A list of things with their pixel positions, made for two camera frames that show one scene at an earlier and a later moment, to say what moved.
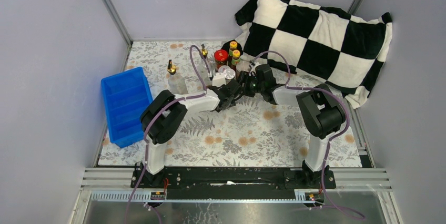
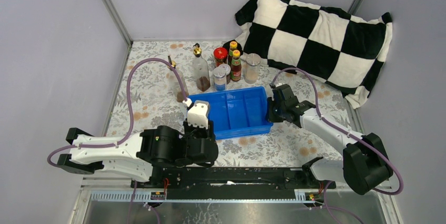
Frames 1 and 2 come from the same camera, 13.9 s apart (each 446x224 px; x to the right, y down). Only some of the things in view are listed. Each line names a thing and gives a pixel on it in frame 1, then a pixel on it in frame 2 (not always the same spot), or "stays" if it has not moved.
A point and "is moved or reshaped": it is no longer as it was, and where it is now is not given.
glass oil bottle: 176,83 stays
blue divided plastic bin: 125,94 to 235,112
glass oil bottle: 202,68 stays
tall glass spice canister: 244,63 is moved or reshaped
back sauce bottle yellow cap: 233,46 stays
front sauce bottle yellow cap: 235,60 stays
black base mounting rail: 237,183 stays
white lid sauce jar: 222,68 stays
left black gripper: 231,103 to 208,133
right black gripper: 244,78 to 271,118
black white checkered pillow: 319,43 stays
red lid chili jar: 221,58 stays
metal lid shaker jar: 229,74 to 219,75
